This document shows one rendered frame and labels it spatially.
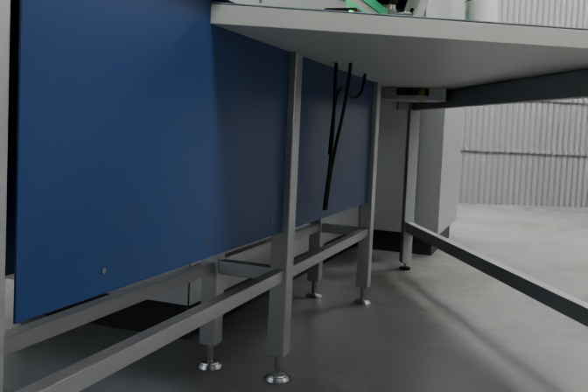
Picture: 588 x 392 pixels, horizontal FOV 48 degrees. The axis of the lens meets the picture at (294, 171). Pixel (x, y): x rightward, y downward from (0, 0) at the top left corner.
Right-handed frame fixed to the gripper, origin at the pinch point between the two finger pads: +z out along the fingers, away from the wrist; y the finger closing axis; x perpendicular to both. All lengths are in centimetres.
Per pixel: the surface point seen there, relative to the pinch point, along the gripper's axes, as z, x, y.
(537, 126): 13, 33, -375
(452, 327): 79, 49, 36
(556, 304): 55, 71, 66
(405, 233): 72, 15, -36
